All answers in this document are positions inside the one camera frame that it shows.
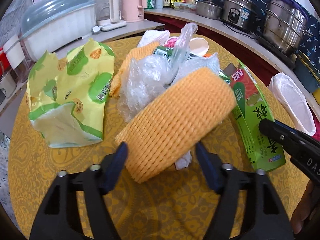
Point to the yellow green snack bag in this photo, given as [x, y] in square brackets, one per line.
[67, 96]

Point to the black induction cooktop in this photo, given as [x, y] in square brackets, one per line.
[285, 59]

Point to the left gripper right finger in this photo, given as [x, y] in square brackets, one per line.
[264, 215]

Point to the small steel pot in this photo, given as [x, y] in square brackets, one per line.
[208, 9]

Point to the clear plastic bag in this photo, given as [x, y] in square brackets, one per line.
[145, 79]

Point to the orange foam fruit net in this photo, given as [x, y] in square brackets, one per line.
[169, 126]

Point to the steel rice cooker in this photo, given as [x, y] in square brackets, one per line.
[241, 14]

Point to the white glass electric kettle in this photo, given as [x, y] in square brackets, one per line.
[108, 15]

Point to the white paper tissue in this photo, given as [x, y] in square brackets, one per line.
[151, 36]

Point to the white lined trash bin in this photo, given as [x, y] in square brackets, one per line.
[294, 101]

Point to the white cup blender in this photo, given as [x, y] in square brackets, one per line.
[18, 59]

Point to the pink white paper cup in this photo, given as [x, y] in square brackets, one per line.
[198, 46]

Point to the green tea carton box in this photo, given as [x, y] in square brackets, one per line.
[262, 152]

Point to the white dish rack grey lid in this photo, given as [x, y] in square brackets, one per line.
[51, 24]

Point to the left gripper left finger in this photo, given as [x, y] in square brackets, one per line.
[58, 215]

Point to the pink electric kettle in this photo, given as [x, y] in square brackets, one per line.
[133, 10]

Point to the large steel steamer pot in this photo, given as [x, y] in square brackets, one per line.
[284, 28]

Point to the purple cloth on steamer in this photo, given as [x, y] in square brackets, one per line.
[290, 4]

